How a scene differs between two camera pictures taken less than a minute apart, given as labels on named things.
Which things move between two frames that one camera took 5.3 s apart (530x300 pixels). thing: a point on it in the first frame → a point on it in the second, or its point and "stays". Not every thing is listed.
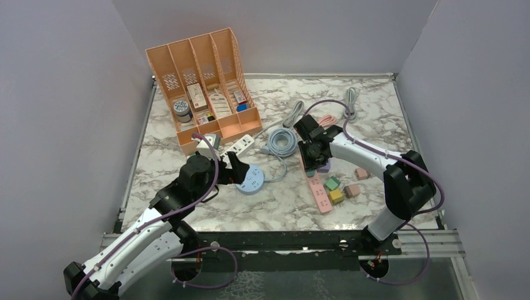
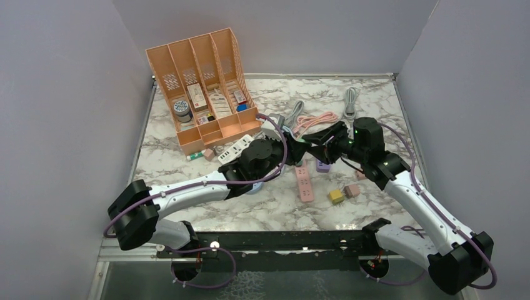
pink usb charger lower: (352, 190) stays
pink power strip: (318, 190) → (304, 184)
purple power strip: (325, 169) stays
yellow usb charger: (336, 196) stays
